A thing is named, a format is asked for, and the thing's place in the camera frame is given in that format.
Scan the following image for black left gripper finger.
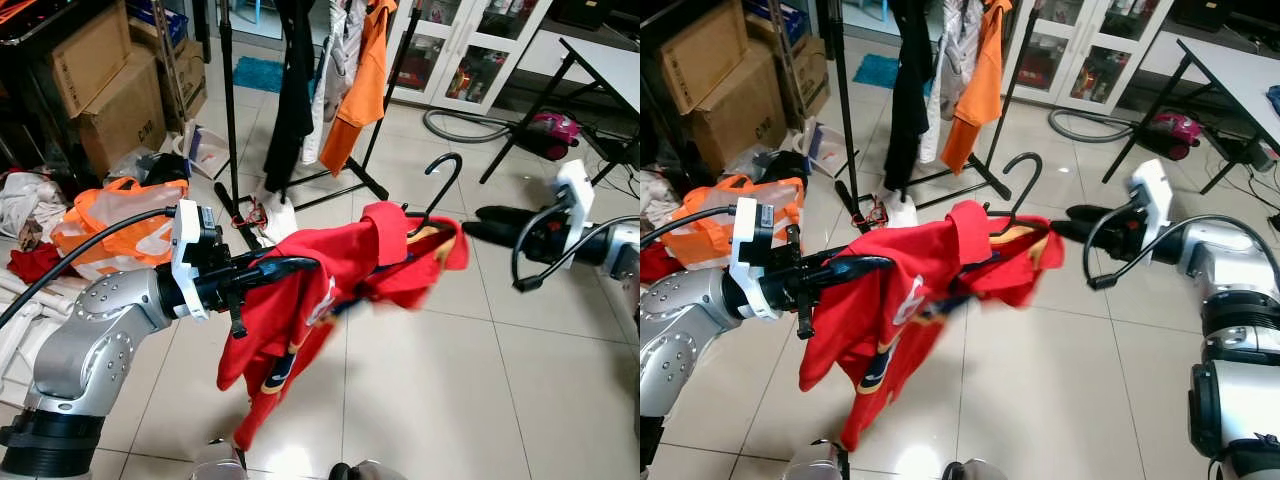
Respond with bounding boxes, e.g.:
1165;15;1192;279
814;256;897;290
247;256;323;291

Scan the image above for white glass door cabinet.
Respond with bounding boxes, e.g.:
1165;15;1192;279
385;0;557;116
1000;0;1177;113

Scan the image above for white plastic tub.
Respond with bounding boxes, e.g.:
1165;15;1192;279
180;125;233;181
805;122;853;179

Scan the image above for grey robot leg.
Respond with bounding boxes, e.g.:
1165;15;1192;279
942;460;1011;480
787;440;853;480
330;460;407;480
190;440;251;480

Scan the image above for pink vacuum cleaner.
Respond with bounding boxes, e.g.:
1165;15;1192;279
515;112;587;163
1138;110;1207;163

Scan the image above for black storage shelf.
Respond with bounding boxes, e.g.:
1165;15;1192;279
640;0;831;166
0;0;216;171

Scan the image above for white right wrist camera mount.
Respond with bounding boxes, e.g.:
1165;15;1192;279
553;160;597;269
1130;160;1175;248

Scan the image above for orange polo shirt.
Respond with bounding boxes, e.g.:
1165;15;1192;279
320;0;399;177
940;0;1014;177

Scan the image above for orange and white bag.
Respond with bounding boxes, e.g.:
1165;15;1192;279
50;177;193;283
662;175;807;273

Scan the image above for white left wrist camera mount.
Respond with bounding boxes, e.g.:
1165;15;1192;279
728;198;783;323
170;200;221;323

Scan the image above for crumpled red cloth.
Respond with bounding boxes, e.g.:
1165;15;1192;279
8;240;63;287
640;245;681;286

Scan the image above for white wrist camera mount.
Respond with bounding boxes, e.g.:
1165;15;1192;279
170;200;221;323
553;160;597;269
728;198;783;323
1130;160;1175;248

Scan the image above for silver and black clothes rack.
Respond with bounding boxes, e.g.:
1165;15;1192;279
835;0;1041;233
215;0;423;253

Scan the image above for blue printed carton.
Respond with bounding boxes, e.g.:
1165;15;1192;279
128;0;193;49
745;0;809;43

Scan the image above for teal floor mat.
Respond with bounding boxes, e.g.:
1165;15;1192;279
232;55;288;97
852;52;903;93

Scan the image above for crumpled white cloth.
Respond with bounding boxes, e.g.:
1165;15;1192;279
0;172;68;243
640;170;669;236

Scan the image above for black hanging garment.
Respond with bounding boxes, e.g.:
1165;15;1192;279
885;0;938;193
262;0;318;197

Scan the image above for grey left robot leg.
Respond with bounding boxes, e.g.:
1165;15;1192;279
190;440;251;480
787;440;853;480

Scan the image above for white plastic bag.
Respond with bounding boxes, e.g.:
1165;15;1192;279
884;192;920;233
262;192;300;247

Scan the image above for whitish grey jeans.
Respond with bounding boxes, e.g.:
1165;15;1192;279
920;0;987;167
300;0;367;167

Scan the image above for red numbered sports jersey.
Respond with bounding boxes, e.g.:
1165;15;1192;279
798;200;1067;451
217;200;471;451

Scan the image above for grey vacuum hose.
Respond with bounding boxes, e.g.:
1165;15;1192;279
1047;107;1148;146
422;108;523;146

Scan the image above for white table with black legs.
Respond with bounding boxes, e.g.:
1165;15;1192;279
478;28;641;187

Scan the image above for grey right robot leg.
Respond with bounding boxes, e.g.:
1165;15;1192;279
942;460;1011;480
330;460;407;480

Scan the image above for black clothes hanger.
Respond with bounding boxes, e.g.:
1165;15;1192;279
403;152;465;241
985;152;1044;236

